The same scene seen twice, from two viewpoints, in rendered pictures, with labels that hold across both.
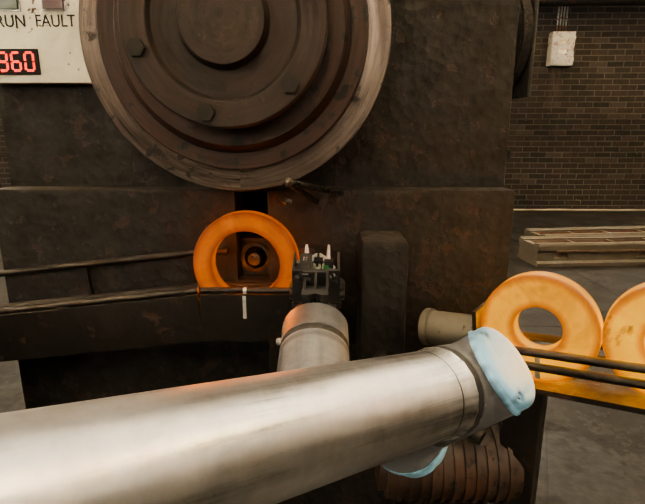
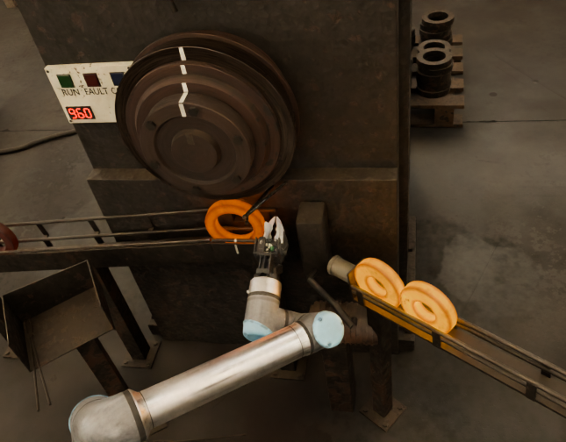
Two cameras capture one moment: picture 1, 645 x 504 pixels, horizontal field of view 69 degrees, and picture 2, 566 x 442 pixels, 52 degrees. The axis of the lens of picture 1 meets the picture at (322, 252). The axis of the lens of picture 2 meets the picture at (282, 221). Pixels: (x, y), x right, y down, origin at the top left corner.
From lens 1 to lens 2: 111 cm
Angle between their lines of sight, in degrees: 33
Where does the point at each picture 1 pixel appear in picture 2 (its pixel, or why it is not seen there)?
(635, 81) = not seen: outside the picture
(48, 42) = (96, 102)
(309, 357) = (256, 313)
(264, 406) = (223, 374)
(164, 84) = (172, 177)
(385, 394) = (265, 359)
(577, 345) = (390, 298)
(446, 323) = (339, 270)
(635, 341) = (411, 304)
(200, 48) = (187, 166)
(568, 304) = (385, 282)
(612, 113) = not seen: outside the picture
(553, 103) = not seen: outside the picture
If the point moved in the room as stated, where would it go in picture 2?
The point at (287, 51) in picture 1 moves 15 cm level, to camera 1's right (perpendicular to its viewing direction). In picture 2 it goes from (232, 161) to (292, 160)
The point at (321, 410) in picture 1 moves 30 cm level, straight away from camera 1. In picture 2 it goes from (240, 370) to (263, 272)
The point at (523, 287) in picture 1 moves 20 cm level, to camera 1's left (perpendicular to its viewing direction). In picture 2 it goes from (368, 269) to (294, 267)
